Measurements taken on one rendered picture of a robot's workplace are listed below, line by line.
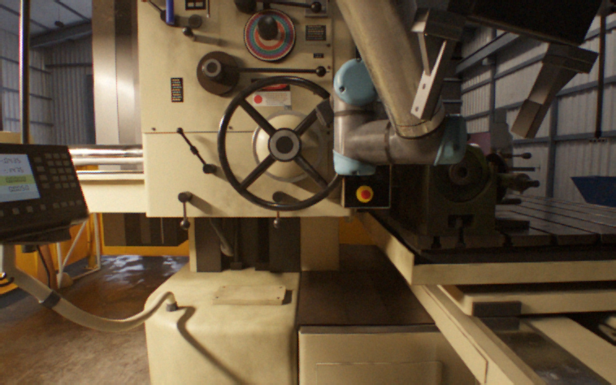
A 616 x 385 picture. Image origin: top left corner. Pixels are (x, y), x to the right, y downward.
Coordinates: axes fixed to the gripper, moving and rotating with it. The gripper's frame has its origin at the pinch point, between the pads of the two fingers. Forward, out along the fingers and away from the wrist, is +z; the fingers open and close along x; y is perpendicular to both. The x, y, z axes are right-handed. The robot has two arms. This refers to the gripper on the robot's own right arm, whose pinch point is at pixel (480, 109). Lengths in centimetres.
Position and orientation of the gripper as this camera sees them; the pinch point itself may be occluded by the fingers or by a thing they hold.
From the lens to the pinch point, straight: 40.3
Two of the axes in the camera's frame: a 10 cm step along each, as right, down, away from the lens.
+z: -1.7, 8.7, 4.7
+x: 9.8, 1.1, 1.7
